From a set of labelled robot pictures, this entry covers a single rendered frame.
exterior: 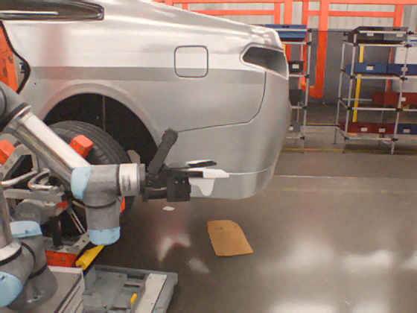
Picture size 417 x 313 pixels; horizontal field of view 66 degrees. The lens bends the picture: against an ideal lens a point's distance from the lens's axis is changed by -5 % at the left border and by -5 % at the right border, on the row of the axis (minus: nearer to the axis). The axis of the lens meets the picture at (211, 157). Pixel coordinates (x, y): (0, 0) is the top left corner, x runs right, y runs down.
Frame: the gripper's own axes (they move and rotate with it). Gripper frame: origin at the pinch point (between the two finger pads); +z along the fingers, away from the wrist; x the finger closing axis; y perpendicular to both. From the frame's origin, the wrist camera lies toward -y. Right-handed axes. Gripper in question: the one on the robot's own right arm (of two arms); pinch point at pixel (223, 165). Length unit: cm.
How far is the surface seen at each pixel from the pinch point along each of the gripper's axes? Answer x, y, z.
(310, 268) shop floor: -132, 107, 92
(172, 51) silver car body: -91, -41, -6
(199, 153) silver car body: -94, 11, 7
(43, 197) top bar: -56, 20, -62
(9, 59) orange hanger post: -394, -80, -205
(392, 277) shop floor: -109, 110, 145
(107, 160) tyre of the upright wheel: -79, 10, -39
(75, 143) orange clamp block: -70, 0, -51
